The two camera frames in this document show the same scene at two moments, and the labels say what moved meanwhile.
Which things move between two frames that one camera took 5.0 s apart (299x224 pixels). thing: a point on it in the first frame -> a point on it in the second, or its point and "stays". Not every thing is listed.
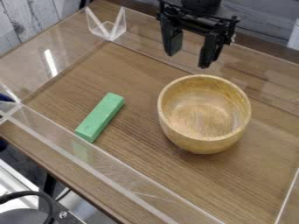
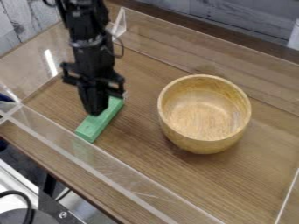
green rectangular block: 100,115 stays
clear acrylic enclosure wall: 154,115 stays
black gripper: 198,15 -> 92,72
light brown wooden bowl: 205,113 stays
